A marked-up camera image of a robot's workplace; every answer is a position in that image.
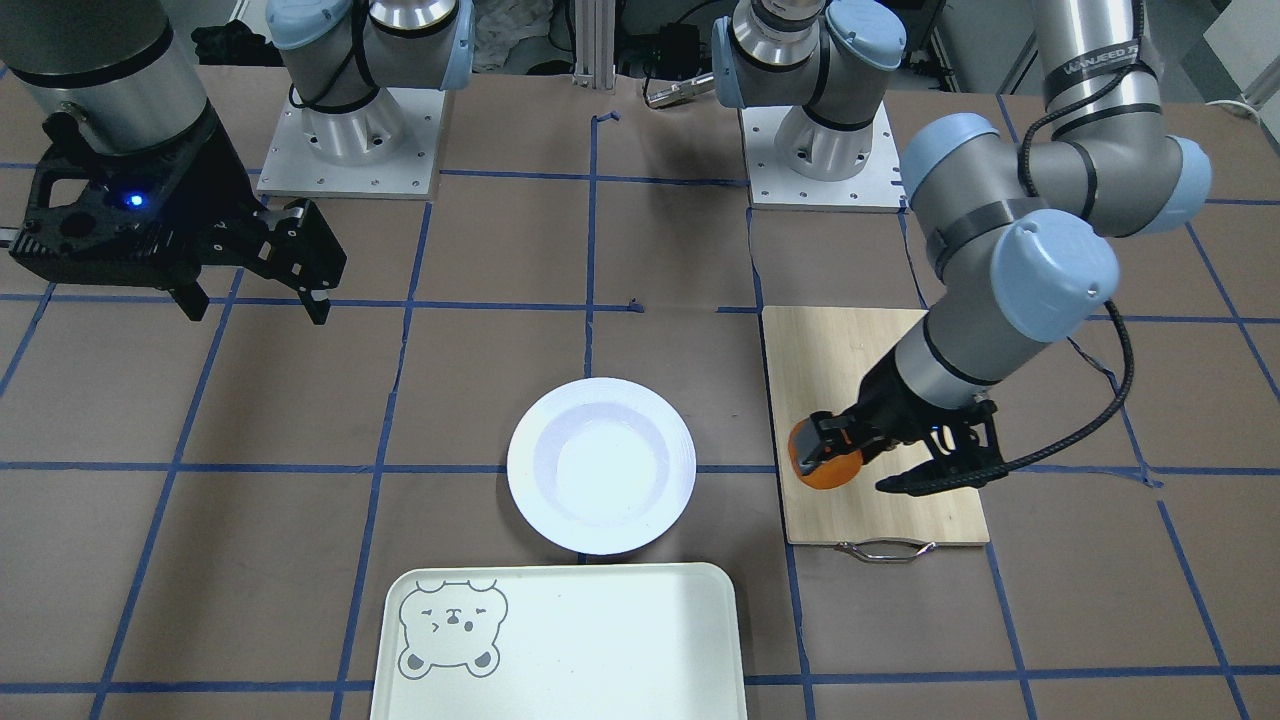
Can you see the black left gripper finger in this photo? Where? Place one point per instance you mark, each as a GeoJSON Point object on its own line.
{"type": "Point", "coordinates": [824, 436]}
{"type": "Point", "coordinates": [942, 474]}

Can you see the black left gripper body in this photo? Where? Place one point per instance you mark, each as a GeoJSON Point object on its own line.
{"type": "Point", "coordinates": [886, 404]}

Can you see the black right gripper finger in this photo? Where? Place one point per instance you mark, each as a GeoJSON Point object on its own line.
{"type": "Point", "coordinates": [192, 299]}
{"type": "Point", "coordinates": [304, 253]}

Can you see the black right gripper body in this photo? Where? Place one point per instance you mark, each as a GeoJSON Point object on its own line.
{"type": "Point", "coordinates": [218, 188]}

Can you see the orange fruit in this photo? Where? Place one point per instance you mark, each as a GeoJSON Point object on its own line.
{"type": "Point", "coordinates": [836, 473]}

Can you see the white round plate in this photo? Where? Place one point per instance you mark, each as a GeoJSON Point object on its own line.
{"type": "Point", "coordinates": [601, 466]}

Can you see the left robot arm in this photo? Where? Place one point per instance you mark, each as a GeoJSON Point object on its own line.
{"type": "Point", "coordinates": [1020, 236]}

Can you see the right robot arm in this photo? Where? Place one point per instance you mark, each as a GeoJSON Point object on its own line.
{"type": "Point", "coordinates": [118, 67]}

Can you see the cream bear tray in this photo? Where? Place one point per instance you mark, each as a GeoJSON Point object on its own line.
{"type": "Point", "coordinates": [628, 641]}

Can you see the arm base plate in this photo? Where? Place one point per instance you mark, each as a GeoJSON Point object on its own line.
{"type": "Point", "coordinates": [386, 150]}
{"type": "Point", "coordinates": [794, 164]}

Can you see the aluminium frame post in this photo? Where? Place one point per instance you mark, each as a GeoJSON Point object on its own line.
{"type": "Point", "coordinates": [594, 27]}

